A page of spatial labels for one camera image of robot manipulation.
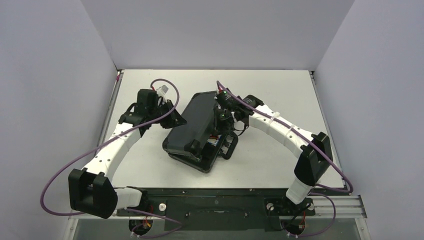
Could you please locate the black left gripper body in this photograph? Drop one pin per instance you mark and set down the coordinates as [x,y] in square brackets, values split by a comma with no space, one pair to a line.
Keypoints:
[161,109]

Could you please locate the blue ace card box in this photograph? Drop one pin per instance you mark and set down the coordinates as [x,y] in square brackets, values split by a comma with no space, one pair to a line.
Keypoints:
[214,140]

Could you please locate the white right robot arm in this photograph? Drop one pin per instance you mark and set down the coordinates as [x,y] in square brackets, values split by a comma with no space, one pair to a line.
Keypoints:
[313,151]

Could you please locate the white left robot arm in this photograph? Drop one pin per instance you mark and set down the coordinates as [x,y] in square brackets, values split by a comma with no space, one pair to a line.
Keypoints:
[90,188]

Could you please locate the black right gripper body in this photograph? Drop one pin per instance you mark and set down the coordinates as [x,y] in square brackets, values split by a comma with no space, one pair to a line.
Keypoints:
[222,122]

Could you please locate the black poker set case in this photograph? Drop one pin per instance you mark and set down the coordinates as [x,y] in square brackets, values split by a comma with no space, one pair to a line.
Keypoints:
[188,143]

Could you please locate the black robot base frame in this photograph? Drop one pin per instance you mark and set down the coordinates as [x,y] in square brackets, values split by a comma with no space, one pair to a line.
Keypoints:
[225,209]

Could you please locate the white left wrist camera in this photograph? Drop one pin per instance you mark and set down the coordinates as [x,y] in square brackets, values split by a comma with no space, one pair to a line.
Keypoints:
[162,91]

